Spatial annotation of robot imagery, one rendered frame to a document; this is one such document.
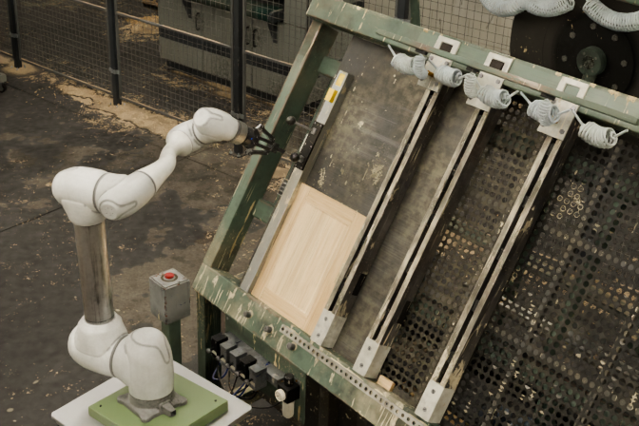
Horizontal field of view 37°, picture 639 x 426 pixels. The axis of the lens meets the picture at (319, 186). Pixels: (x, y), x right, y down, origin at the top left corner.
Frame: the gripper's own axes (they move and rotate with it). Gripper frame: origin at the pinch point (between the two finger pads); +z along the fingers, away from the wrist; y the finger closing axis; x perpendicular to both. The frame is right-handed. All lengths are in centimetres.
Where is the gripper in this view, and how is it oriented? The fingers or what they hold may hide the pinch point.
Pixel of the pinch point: (277, 148)
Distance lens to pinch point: 371.3
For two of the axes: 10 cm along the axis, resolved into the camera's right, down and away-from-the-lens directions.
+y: -4.2, 9.1, 0.6
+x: 6.5, 3.5, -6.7
